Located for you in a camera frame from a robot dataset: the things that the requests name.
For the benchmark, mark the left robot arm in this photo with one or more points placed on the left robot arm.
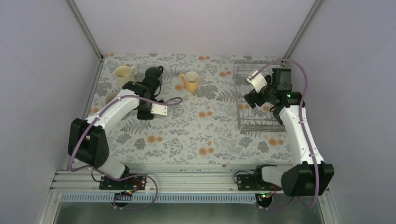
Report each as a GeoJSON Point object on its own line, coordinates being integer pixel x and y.
{"type": "Point", "coordinates": [88, 137]}

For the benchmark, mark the yellow mug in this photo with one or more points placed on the yellow mug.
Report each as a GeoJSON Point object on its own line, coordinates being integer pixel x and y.
{"type": "Point", "coordinates": [190, 80]}

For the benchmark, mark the floral table mat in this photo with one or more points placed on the floral table mat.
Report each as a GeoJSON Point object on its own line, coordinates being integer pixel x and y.
{"type": "Point", "coordinates": [202, 129]}

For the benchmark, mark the dark green mug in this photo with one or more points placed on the dark green mug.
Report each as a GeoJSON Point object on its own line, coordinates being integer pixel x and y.
{"type": "Point", "coordinates": [151, 79]}

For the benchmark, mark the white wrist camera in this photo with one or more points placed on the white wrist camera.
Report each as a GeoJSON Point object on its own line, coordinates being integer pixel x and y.
{"type": "Point", "coordinates": [257, 80]}
{"type": "Point", "coordinates": [157, 109]}

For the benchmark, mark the cream ribbed mug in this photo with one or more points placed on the cream ribbed mug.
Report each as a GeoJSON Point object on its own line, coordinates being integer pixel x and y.
{"type": "Point", "coordinates": [124, 74]}

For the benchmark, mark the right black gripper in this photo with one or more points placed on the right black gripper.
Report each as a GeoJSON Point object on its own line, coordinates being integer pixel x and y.
{"type": "Point", "coordinates": [259, 101]}

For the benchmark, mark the wire dish rack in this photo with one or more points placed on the wire dish rack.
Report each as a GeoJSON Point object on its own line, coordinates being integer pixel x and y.
{"type": "Point", "coordinates": [259, 118]}

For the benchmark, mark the floral white mug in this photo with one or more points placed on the floral white mug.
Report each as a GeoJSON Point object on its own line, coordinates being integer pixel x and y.
{"type": "Point", "coordinates": [110, 97]}

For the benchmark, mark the white slotted cable duct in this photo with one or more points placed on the white slotted cable duct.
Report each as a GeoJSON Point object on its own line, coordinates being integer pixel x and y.
{"type": "Point", "coordinates": [102, 197]}

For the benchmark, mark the black speckled mug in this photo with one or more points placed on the black speckled mug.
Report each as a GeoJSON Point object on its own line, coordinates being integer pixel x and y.
{"type": "Point", "coordinates": [276, 114]}

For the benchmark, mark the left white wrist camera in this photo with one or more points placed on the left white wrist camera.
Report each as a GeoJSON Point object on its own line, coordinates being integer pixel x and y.
{"type": "Point", "coordinates": [157, 109]}

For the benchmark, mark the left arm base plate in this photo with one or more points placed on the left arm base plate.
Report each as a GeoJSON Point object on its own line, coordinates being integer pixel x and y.
{"type": "Point", "coordinates": [135, 183]}

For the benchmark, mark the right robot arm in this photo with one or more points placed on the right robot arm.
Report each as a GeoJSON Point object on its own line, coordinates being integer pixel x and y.
{"type": "Point", "coordinates": [310, 174]}

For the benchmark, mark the aluminium mounting rail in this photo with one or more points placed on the aluminium mounting rail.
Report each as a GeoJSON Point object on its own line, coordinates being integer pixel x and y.
{"type": "Point", "coordinates": [168, 181]}

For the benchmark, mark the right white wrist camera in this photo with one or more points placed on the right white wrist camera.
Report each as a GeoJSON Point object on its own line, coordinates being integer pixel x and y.
{"type": "Point", "coordinates": [257, 80]}

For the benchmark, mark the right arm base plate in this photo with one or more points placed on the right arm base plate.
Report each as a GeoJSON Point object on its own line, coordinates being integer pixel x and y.
{"type": "Point", "coordinates": [247, 182]}

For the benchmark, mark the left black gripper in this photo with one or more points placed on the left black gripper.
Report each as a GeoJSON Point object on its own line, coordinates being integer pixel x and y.
{"type": "Point", "coordinates": [140, 115]}

